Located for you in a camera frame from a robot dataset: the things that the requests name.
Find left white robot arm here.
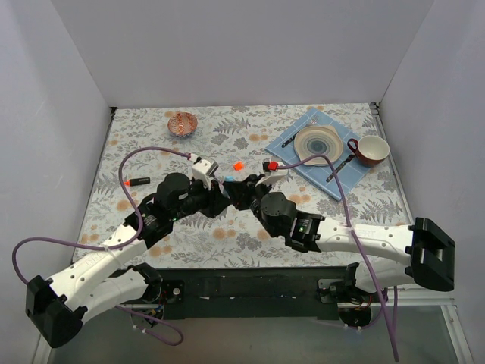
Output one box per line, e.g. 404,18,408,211
26,173,230,348

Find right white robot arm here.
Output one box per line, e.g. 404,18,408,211
223,175,455,302

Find orange highlighter cap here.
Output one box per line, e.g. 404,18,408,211
233,162,244,171

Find black orange highlighter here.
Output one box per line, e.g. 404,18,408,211
124,177,151,187

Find red patterned small bowl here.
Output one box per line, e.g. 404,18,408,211
167,111,198,137

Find beige plate blue rings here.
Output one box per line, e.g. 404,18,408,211
293,124,343,168

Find blue checked cloth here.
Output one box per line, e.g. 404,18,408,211
265,108,370,201

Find red white mug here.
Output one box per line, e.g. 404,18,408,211
347,136,390,168

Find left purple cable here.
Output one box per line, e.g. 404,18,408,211
12,146,198,347

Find purple cable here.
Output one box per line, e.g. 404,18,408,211
12,146,198,347
267,154,401,362

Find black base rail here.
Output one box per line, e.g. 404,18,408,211
113,267,380,327

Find fork black handle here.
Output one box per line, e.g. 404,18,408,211
281,118,318,148

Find knife black handle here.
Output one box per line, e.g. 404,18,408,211
326,154,355,182

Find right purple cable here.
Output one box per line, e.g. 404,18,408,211
267,154,401,362

